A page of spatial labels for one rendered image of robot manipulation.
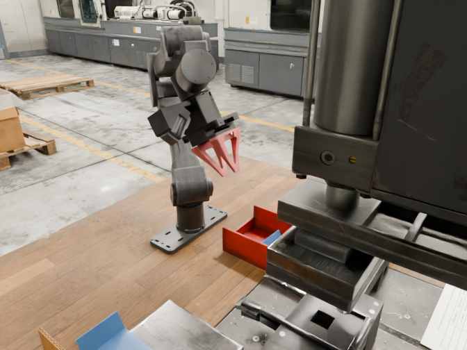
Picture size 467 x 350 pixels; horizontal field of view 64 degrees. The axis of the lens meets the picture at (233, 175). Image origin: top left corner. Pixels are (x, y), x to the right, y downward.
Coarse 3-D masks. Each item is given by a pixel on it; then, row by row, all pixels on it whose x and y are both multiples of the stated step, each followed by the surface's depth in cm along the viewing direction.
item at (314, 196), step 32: (288, 192) 44; (320, 192) 44; (352, 192) 39; (320, 224) 40; (352, 224) 38; (384, 224) 40; (416, 224) 38; (448, 224) 39; (288, 256) 40; (320, 256) 40; (352, 256) 40; (384, 256) 36; (416, 256) 34; (448, 256) 33; (320, 288) 38; (352, 288) 36
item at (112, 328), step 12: (108, 324) 56; (120, 324) 58; (84, 336) 54; (96, 336) 55; (108, 336) 56; (120, 336) 57; (132, 336) 57; (84, 348) 53; (96, 348) 54; (108, 348) 55; (120, 348) 55; (132, 348) 55; (144, 348) 55
